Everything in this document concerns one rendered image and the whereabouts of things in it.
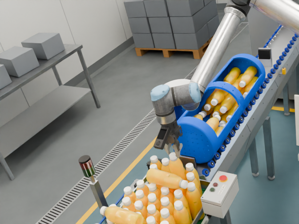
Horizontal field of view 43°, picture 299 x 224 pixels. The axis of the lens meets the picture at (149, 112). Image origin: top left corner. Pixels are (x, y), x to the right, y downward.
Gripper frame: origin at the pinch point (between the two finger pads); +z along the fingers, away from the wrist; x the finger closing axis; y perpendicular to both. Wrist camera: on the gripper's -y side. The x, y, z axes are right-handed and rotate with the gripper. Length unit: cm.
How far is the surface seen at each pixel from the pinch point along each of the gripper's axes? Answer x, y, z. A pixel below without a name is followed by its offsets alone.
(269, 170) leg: -1, 121, 110
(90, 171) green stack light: 38.3, -21.1, 2.6
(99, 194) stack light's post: 39.4, -20.8, 19.6
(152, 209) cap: -1.5, -26.6, 10.5
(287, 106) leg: 12, 219, 109
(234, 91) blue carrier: -5, 68, 2
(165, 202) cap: -4.9, -20.4, 10.5
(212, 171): -5.9, 24.0, 28.8
